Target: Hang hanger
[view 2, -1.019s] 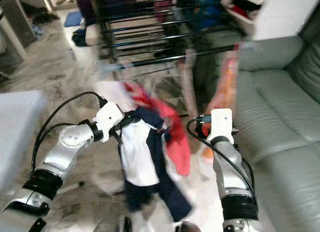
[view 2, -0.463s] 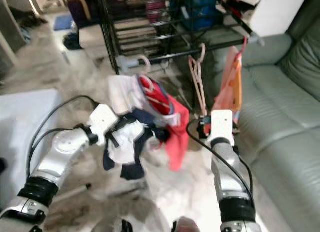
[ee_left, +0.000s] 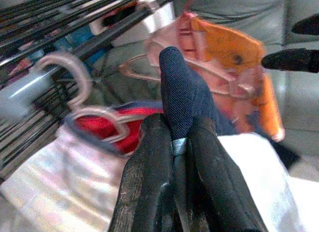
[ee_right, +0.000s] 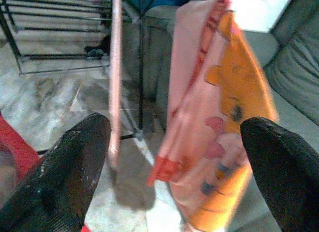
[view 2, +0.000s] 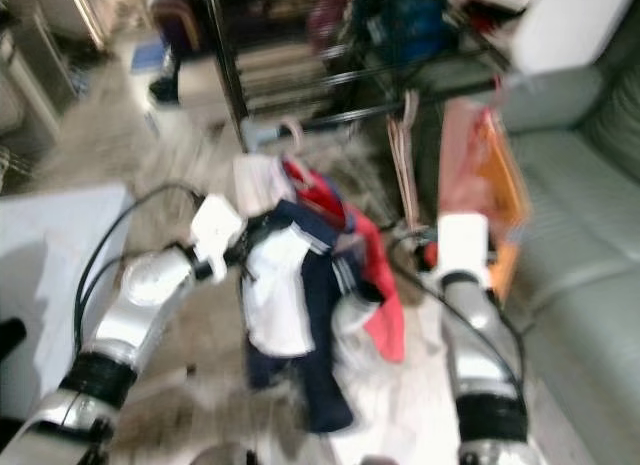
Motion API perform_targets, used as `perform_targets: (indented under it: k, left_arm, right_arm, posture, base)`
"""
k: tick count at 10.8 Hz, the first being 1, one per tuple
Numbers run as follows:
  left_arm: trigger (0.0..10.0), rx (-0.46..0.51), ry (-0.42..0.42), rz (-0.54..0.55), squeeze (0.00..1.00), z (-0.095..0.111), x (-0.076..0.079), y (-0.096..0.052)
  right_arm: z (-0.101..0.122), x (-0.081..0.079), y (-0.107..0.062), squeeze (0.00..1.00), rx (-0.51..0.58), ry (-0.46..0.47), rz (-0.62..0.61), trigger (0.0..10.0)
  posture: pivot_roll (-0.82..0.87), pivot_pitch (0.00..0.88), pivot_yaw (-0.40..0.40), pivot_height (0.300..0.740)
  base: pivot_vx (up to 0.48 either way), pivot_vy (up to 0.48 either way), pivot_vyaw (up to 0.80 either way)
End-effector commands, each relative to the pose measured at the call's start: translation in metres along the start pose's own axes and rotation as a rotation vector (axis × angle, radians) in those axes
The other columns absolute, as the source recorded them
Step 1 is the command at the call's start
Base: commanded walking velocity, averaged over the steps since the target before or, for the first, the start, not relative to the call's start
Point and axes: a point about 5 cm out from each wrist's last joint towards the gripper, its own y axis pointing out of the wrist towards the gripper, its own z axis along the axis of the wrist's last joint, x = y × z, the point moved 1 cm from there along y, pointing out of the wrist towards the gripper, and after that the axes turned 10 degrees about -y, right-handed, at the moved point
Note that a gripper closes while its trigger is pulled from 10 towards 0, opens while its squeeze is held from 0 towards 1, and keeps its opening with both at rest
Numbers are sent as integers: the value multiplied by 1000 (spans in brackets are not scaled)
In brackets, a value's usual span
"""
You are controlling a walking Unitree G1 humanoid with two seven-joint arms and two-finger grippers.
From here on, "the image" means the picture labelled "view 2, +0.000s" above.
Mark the navy and white garment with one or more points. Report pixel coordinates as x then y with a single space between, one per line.
280 305

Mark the red garment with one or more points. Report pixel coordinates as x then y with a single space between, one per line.
385 330

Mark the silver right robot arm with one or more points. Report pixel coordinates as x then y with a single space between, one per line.
480 355

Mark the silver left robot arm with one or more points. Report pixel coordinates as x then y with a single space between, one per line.
135 305

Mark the white plastic hanger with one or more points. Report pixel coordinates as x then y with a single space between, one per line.
297 140

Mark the white ottoman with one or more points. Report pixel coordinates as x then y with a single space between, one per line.
205 80

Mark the black metal drying rack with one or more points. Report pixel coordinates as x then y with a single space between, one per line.
228 75

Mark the dark blue cloth pile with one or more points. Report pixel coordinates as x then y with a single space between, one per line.
163 90

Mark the white table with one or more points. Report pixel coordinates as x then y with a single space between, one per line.
50 265

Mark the blue floor mat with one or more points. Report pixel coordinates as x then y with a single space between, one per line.
146 55

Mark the purple armchair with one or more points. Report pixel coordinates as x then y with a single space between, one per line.
180 15

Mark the magenta garment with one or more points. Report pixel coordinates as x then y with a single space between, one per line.
325 20

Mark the orange cartoon print garment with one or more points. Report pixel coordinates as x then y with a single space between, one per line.
480 165

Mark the white air purifier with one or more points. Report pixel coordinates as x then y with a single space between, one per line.
15 95

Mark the blue bag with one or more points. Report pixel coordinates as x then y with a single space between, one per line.
400 25

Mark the grey-green leather sofa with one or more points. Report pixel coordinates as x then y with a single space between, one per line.
580 215

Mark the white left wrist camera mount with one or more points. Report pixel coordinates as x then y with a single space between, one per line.
218 225

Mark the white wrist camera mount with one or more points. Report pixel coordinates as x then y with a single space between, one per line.
462 245
218 225

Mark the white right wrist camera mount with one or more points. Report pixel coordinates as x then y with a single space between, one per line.
462 245

